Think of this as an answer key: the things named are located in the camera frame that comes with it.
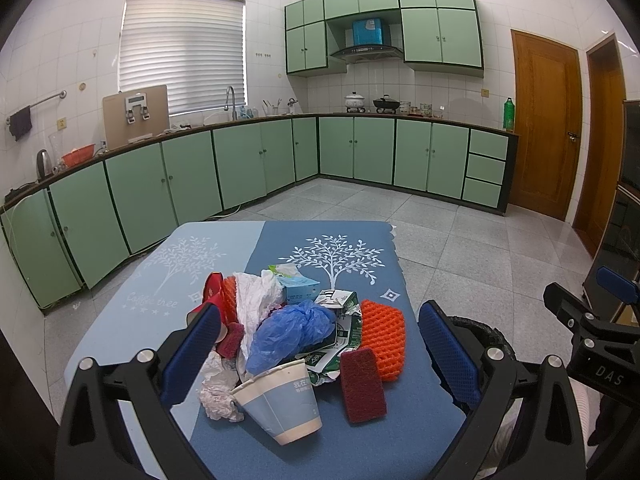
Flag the metal towel bar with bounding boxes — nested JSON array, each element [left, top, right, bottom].
[[6, 90, 67, 124]]

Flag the white tissue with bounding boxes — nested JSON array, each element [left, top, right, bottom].
[[198, 350, 244, 424]]

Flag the green bottle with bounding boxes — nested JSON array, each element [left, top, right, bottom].
[[502, 98, 515, 131]]

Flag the blue plastic bag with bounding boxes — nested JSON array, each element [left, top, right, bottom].
[[246, 300, 335, 375]]

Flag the chrome kitchen faucet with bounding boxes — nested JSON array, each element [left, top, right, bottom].
[[224, 86, 238, 122]]

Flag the dark red scouring pad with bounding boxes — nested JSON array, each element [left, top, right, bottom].
[[340, 348, 387, 424]]

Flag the white window blind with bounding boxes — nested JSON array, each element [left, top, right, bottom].
[[117, 0, 247, 115]]

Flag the blue tree-print tablecloth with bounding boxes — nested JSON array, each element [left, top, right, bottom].
[[54, 221, 464, 479]]

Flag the brown water purifier box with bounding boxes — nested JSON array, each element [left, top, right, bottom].
[[102, 84, 169, 150]]

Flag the red plastic basin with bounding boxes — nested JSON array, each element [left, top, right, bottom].
[[62, 143, 96, 168]]

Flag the green upper kitchen cabinets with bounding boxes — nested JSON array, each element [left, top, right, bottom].
[[284, 0, 484, 77]]

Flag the steel electric kettle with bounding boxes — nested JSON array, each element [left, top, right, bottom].
[[36, 150, 53, 182]]

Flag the green lower kitchen cabinets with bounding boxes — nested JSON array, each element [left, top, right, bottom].
[[1, 115, 518, 308]]

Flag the white plastic bag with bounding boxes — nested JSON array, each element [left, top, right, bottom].
[[233, 270, 285, 360]]

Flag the crushed green milk carton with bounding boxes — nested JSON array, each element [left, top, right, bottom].
[[296, 289, 362, 387]]

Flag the wooden door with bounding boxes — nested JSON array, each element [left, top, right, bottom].
[[573, 35, 626, 256], [510, 30, 582, 220]]

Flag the black wok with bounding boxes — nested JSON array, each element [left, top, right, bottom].
[[373, 94, 400, 114]]

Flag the light blue tissue box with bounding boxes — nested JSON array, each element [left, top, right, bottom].
[[269, 263, 320, 304]]

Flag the blue range hood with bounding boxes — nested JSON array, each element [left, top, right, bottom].
[[326, 18, 404, 64]]

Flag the dark red sponge piece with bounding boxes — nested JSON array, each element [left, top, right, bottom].
[[216, 322, 245, 360]]

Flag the black trash bin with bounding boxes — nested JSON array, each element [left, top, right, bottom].
[[447, 316, 515, 366]]

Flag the dark hanging towel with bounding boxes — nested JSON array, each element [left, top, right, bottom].
[[9, 105, 32, 141]]

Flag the white cooking pot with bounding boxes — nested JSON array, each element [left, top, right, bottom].
[[345, 91, 366, 113]]

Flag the red plastic mesh bag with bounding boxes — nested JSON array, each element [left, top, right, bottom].
[[220, 275, 238, 324]]

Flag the blue white paper cup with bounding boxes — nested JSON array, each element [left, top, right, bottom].
[[231, 360, 322, 445]]

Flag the green kitchen cabinets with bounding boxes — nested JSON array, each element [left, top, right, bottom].
[[1, 115, 518, 308], [284, 0, 484, 77]]

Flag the red paper cup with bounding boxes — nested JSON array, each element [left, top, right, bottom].
[[186, 272, 228, 342]]

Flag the orange foam fruit net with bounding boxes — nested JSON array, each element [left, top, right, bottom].
[[360, 300, 406, 382]]

